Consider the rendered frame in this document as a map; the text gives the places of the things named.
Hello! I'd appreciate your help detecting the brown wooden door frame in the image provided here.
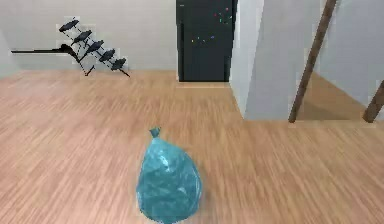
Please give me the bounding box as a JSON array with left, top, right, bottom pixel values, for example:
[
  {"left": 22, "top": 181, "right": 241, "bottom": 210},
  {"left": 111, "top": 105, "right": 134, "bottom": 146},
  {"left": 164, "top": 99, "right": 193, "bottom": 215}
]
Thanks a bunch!
[{"left": 287, "top": 0, "right": 384, "bottom": 124}]

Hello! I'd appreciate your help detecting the teal tied garbage bag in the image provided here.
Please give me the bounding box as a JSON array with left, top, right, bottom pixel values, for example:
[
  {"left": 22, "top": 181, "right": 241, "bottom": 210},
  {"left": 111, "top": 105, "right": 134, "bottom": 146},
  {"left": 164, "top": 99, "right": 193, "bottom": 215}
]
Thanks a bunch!
[{"left": 135, "top": 126, "right": 203, "bottom": 224}]

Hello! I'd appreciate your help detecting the black fridge with magnets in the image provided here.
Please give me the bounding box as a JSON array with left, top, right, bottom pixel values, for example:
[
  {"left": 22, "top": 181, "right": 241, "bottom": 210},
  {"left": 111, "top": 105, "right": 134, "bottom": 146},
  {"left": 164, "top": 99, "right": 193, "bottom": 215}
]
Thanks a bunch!
[{"left": 175, "top": 0, "right": 239, "bottom": 83}]

